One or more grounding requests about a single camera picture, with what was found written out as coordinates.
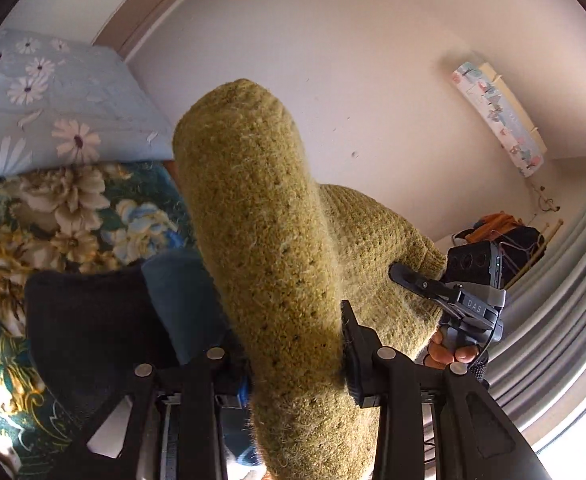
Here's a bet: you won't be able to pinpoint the mustard yellow knitted sweater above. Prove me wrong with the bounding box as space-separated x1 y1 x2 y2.
173 79 446 479

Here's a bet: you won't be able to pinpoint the clothes on rack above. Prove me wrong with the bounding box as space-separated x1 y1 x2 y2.
453 211 546 286

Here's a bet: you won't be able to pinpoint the right hand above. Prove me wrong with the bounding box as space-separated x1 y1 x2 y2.
421 328 479 370

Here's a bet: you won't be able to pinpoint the grey curtain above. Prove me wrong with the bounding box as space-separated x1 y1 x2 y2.
487 206 586 429

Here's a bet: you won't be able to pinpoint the light blue folded garment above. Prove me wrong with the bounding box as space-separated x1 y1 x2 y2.
141 248 229 365

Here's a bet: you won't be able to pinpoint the dark grey folded garment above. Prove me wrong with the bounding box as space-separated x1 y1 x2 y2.
25 266 181 424

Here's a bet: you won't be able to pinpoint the teal floral blanket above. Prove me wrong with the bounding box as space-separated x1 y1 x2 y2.
0 162 193 479

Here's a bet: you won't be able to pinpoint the light blue daisy quilt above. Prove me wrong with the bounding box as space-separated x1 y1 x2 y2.
0 29 173 178

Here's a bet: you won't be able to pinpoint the colourful wall poster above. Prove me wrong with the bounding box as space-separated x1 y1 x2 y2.
451 62 547 178

